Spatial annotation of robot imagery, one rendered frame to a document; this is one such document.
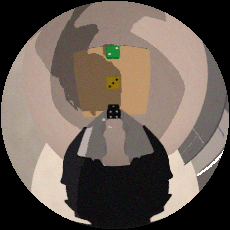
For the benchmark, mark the green die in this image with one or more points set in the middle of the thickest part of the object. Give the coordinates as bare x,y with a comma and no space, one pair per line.
113,52

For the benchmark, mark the tan mat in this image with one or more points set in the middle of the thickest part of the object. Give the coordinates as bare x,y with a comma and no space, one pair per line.
91,67

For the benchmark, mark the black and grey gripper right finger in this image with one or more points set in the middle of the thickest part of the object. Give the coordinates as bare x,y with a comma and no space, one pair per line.
142,143

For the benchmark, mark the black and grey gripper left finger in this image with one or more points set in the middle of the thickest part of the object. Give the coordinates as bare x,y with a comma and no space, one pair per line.
88,145

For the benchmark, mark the yellow die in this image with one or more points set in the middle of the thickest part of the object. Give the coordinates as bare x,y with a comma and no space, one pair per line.
113,82

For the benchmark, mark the black die with white pips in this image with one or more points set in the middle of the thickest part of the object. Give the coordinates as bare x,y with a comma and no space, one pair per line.
113,111

